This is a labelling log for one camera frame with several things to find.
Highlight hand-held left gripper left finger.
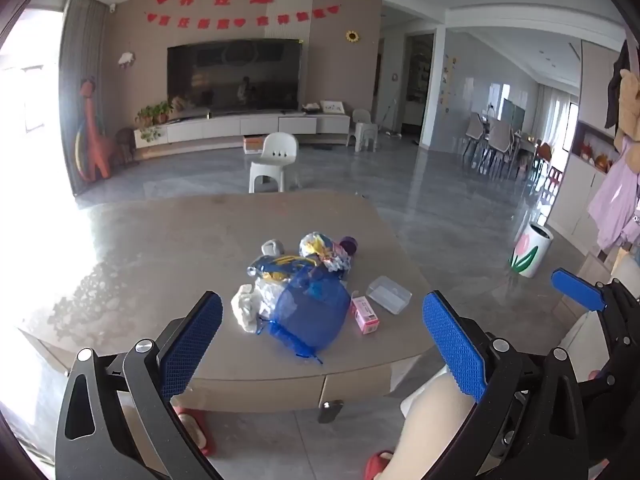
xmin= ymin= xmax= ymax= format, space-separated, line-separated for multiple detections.
xmin=54 ymin=290 xmax=226 ymax=480

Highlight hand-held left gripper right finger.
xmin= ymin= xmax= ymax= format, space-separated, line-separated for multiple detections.
xmin=421 ymin=290 xmax=588 ymax=480

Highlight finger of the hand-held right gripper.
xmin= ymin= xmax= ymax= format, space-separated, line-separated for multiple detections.
xmin=550 ymin=267 xmax=613 ymax=317

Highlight white tissue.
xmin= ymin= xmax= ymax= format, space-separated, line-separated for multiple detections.
xmin=231 ymin=284 xmax=271 ymax=333

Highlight clear plastic box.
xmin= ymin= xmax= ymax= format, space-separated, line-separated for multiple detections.
xmin=365 ymin=275 xmax=413 ymax=315

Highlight clear plastic wrapper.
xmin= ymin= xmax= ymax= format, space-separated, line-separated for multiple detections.
xmin=255 ymin=276 xmax=288 ymax=321

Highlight pink small carton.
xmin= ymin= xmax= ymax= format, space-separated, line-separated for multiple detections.
xmin=350 ymin=295 xmax=380 ymax=335

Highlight blue yellow snack wrapper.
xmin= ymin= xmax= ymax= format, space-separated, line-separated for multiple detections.
xmin=245 ymin=254 xmax=321 ymax=281

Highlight blue mesh bag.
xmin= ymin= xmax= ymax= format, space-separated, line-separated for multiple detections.
xmin=267 ymin=265 xmax=351 ymax=361

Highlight pink white wrapper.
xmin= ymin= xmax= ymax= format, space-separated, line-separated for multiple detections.
xmin=325 ymin=245 xmax=356 ymax=273

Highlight white yellow wrapper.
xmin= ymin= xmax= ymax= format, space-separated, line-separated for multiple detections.
xmin=299 ymin=231 xmax=333 ymax=261

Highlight white tulip print bin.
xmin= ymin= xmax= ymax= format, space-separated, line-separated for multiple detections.
xmin=509 ymin=222 xmax=555 ymax=279

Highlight red slipper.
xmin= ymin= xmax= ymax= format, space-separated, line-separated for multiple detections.
xmin=364 ymin=450 xmax=396 ymax=480
xmin=172 ymin=407 xmax=216 ymax=456

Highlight person's leg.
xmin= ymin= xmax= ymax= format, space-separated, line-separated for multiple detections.
xmin=385 ymin=372 xmax=476 ymax=480

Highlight white side cabinet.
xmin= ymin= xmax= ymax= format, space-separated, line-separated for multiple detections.
xmin=545 ymin=120 xmax=621 ymax=256

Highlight purple garment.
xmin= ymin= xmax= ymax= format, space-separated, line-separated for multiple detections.
xmin=587 ymin=135 xmax=640 ymax=252

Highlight grey dining chair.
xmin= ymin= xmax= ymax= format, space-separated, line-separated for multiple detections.
xmin=487 ymin=120 xmax=517 ymax=179
xmin=464 ymin=112 xmax=489 ymax=171

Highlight beige teddy bear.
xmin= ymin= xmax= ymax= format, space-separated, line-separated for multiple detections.
xmin=614 ymin=67 xmax=640 ymax=151

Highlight dark hanging garment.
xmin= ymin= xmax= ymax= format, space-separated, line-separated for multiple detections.
xmin=604 ymin=40 xmax=632 ymax=128

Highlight dark wicker stool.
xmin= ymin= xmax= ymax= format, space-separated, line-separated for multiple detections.
xmin=116 ymin=127 xmax=136 ymax=163

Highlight white floor mop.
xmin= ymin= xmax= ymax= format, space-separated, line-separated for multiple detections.
xmin=379 ymin=100 xmax=402 ymax=137

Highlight white television cabinet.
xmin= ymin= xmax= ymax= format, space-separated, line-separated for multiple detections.
xmin=134 ymin=112 xmax=351 ymax=150

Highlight orange dinosaur toy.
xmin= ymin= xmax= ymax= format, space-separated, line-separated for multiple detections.
xmin=75 ymin=77 xmax=118 ymax=183

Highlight green potted plant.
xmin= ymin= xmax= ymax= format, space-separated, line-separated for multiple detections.
xmin=135 ymin=101 xmax=175 ymax=142

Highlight large black television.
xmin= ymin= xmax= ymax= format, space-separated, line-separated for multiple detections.
xmin=166 ymin=39 xmax=304 ymax=120

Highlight grey curtain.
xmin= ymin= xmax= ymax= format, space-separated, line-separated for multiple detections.
xmin=60 ymin=0 xmax=108 ymax=196

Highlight red bunting banner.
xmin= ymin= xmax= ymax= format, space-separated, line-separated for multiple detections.
xmin=145 ymin=5 xmax=341 ymax=28

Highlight wall stickers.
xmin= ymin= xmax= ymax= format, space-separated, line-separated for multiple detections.
xmin=440 ymin=55 xmax=458 ymax=111

